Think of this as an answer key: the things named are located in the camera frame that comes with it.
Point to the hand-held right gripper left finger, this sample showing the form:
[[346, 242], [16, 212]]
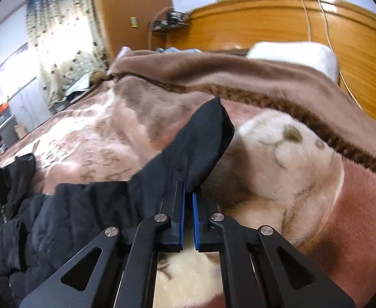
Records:
[[181, 218]]

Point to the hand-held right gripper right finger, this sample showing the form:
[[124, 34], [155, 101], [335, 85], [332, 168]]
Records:
[[195, 221]]

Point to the black quilted jacket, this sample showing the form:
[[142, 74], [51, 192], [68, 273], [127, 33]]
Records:
[[79, 205]]

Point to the brown plush toy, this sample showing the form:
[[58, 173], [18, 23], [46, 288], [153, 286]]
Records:
[[99, 76]]

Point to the light blue cloth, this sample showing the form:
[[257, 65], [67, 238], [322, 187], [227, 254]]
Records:
[[178, 50]]

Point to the pile of papers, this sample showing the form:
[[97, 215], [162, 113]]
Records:
[[75, 88]]

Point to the cardboard box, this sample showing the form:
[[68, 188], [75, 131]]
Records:
[[19, 131]]

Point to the white pillow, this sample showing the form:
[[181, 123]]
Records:
[[297, 56]]

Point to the grey bin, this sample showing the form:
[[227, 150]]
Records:
[[7, 131]]

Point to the yellow sticker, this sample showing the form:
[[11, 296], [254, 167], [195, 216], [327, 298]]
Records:
[[133, 22]]

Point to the wooden headboard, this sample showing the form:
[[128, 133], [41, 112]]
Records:
[[271, 22]]

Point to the patterned cream curtain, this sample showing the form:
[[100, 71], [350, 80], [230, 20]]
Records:
[[63, 38]]

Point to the wooden wardrobe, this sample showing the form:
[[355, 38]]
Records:
[[127, 0]]

